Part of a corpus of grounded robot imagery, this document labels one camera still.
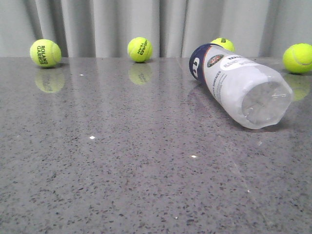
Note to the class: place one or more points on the white blue tennis ball can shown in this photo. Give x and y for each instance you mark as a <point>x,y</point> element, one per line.
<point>254,95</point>

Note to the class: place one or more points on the grey pleated curtain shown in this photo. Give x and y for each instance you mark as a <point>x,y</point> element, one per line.
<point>103,28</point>

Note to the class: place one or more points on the Wilson tennis ball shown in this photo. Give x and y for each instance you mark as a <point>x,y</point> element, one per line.
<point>225,43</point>

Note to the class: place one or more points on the Head Team tennis ball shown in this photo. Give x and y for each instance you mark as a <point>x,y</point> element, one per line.
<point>140,49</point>

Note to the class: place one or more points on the Roland Garros tennis ball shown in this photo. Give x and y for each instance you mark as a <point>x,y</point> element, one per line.
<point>45,53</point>

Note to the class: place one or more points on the plain yellow tennis ball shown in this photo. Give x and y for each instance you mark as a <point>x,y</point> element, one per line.
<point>298,58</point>

